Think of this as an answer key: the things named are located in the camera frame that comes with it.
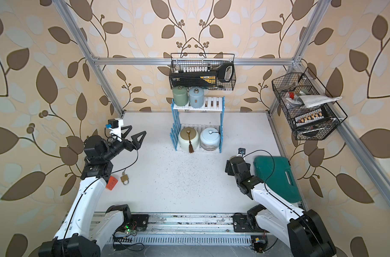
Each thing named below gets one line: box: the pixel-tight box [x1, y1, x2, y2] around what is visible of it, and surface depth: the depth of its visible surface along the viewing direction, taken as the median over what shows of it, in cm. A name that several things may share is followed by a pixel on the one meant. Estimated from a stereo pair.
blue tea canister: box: [188, 86, 205, 109], surface depth 82 cm
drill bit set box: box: [293, 108, 332, 129], surface depth 68 cm
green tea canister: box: [172, 85, 190, 107], surface depth 83 cm
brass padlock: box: [120, 171, 130, 186], surface depth 90 cm
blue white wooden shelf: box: [169, 95, 226, 154], surface depth 91 cm
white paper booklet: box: [296, 94, 343, 109], surface depth 64 cm
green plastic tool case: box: [253, 155, 302, 204], surface depth 88 cm
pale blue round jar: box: [200, 127, 221, 151], surface depth 93 cm
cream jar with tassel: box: [177, 126, 200, 154], surface depth 95 cm
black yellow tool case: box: [169, 62, 235, 88], surface depth 86 cm
